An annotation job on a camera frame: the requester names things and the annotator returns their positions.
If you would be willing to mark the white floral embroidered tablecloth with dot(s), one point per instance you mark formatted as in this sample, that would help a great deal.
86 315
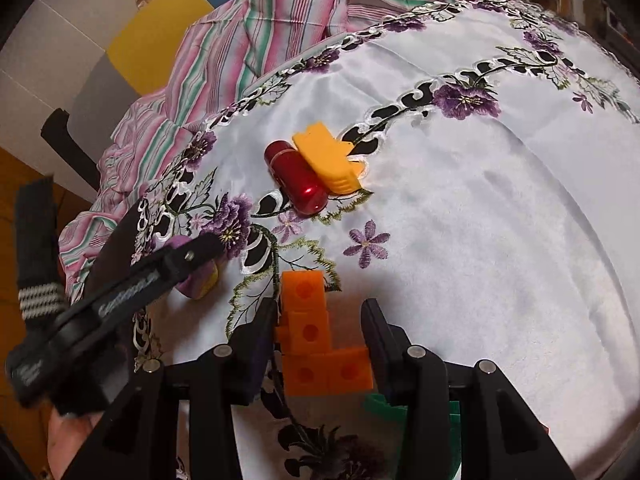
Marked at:
475 235

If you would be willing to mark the red metallic cylinder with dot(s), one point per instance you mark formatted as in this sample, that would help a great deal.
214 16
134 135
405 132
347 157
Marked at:
295 180

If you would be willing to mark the yellow plastic clip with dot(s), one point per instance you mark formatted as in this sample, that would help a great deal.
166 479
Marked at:
325 155

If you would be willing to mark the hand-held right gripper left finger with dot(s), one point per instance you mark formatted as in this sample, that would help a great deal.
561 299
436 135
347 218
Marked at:
262 340

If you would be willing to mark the green plastic spool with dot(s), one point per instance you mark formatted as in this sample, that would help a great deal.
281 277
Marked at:
385 407

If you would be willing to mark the grey yellow blue padded panel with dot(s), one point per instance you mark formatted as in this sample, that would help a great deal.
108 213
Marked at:
150 25

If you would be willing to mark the pink green striped cloth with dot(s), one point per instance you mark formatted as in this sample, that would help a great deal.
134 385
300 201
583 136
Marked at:
250 35

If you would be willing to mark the purple heart shaped box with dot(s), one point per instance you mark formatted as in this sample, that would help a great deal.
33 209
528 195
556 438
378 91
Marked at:
197 285

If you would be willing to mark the orange cube block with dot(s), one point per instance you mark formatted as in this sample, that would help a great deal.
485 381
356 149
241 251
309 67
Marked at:
310 332

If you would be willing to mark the person's left hand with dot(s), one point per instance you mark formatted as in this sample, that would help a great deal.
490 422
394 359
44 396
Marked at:
67 445

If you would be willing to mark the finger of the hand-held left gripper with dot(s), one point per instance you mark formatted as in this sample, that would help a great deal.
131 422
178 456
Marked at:
190 257
122 235

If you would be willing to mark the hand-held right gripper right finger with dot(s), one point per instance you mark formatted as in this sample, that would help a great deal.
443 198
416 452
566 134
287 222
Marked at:
375 345

